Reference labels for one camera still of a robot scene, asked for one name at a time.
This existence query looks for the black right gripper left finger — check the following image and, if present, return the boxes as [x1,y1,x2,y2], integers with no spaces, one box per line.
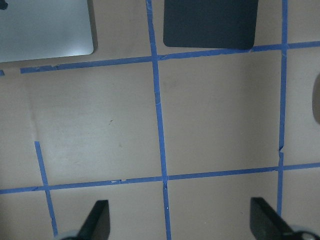
[76,200,111,240]

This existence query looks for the black mousepad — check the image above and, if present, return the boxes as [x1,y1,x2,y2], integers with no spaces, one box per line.
[163,0,259,50]

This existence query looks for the silver laptop notebook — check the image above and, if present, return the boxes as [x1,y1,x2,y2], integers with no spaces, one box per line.
[0,0,95,63]

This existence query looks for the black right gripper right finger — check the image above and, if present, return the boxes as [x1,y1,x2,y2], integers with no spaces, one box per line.
[250,197,296,240]

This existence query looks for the white computer mouse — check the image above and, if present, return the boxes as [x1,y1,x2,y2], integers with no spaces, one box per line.
[312,75,320,124]

